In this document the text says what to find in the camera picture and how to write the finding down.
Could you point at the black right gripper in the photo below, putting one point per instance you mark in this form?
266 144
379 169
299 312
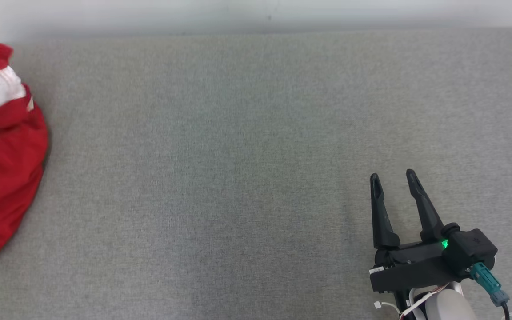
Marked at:
416 266

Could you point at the red white basketball jersey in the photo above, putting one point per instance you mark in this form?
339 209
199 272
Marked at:
2 178

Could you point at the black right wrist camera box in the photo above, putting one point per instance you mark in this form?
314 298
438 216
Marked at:
471 251

